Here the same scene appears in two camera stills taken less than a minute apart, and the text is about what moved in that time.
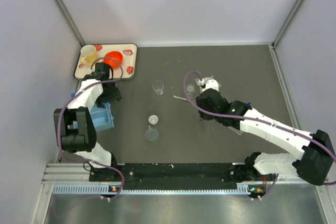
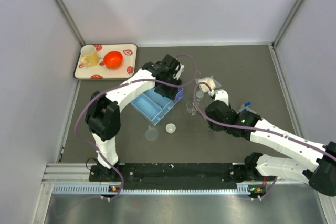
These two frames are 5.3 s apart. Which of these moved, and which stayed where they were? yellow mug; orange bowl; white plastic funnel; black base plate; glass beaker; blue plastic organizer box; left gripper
Moved: glass beaker; left gripper; blue plastic organizer box; white plastic funnel
Stayed: black base plate; yellow mug; orange bowl
